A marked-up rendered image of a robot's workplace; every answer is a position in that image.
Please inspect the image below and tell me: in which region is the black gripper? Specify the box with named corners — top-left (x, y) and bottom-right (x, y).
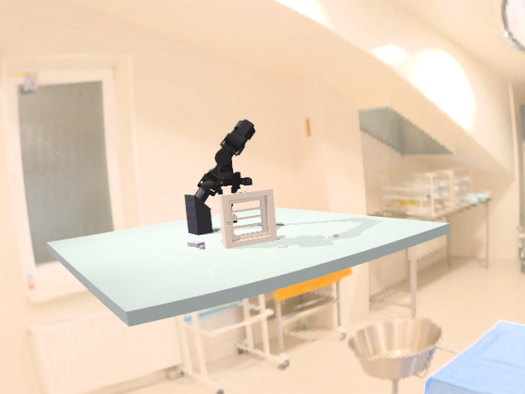
top-left (201, 164), bottom-right (253, 195)

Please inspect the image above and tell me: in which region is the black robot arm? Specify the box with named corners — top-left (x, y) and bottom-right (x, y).
top-left (194, 120), bottom-right (256, 203)

